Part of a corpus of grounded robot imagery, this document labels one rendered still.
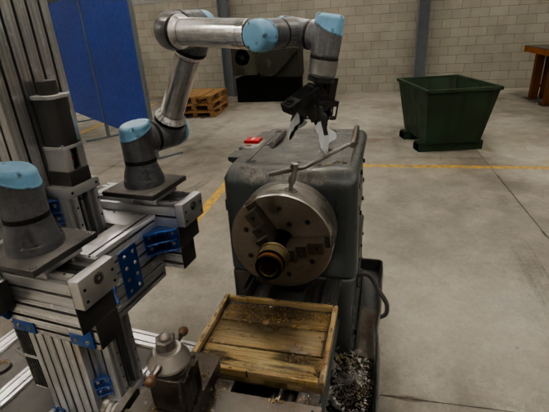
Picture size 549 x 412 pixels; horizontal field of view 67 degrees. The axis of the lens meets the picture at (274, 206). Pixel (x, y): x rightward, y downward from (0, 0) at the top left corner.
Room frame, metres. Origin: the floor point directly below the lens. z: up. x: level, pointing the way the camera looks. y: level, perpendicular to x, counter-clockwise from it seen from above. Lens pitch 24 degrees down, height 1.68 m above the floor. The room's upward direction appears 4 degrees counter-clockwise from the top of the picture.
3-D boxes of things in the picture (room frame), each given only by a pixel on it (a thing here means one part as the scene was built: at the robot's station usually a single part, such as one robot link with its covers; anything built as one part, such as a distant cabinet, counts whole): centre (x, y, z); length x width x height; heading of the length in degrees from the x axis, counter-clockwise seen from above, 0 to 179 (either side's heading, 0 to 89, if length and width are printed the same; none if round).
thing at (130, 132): (1.48, 0.48, 1.33); 0.13 x 0.12 x 0.14; 142
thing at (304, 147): (1.53, -0.12, 1.06); 0.59 x 0.48 x 0.39; 164
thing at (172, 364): (0.59, 0.21, 1.13); 0.08 x 0.08 x 0.03
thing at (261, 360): (0.91, 0.04, 0.89); 0.36 x 0.30 x 0.04; 74
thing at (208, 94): (9.31, 1.44, 0.22); 1.25 x 0.86 x 0.44; 170
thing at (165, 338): (0.59, 0.21, 1.17); 0.04 x 0.04 x 0.03
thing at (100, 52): (7.40, 2.92, 1.18); 4.12 x 0.80 x 2.35; 38
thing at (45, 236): (1.02, 0.67, 1.21); 0.15 x 0.15 x 0.10
